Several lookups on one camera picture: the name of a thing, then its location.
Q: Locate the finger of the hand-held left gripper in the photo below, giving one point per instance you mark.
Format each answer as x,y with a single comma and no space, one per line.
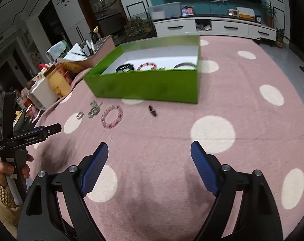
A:
9,115
52,129

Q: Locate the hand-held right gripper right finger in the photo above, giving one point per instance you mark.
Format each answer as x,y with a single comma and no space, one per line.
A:
204,168

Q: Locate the yellow desk calendar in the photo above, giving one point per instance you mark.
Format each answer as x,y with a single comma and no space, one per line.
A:
245,12

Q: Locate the orange snack packet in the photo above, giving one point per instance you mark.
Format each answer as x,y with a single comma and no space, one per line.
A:
71,66

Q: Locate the white drawer organizer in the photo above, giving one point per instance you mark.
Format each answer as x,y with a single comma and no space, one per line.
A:
42,93

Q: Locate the white paper sheets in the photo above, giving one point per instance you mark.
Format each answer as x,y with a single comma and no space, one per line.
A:
74,52

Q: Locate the pink storage box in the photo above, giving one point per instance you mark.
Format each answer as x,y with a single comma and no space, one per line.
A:
104,49

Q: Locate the person's left hand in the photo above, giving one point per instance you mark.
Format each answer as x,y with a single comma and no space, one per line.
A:
2,168

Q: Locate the small potted plant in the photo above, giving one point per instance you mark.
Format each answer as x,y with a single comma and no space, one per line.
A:
281,39

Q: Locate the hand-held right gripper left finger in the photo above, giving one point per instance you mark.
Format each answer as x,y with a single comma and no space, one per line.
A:
95,168

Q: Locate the bushy potted plant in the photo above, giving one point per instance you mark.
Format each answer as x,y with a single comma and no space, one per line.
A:
138,27

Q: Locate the black wristband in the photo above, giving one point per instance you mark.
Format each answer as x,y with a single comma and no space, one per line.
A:
124,67

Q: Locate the clear plastic storage bin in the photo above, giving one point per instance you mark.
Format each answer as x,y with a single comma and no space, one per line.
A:
164,11

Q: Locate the silver bangle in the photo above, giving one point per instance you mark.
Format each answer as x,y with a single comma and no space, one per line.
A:
184,63

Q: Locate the white television cabinet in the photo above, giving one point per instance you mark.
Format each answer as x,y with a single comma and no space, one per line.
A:
177,26

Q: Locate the green cardboard box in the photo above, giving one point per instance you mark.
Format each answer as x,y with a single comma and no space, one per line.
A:
147,85

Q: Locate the small blue and red boxes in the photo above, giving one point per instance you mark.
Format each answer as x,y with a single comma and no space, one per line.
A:
187,10

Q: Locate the bunch of pens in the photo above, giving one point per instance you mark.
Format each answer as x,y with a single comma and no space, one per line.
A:
88,47

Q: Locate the tall potted plant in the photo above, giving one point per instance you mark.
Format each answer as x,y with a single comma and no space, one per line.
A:
268,15

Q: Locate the white folded cloth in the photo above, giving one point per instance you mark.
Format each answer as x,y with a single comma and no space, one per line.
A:
55,49

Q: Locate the small alarm clock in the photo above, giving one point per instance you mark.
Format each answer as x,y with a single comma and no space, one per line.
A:
258,18

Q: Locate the person's left forearm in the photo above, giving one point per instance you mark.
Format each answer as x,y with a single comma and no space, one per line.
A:
1,193

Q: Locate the pink polka dot tablecloth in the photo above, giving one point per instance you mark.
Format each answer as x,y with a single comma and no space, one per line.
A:
167,130

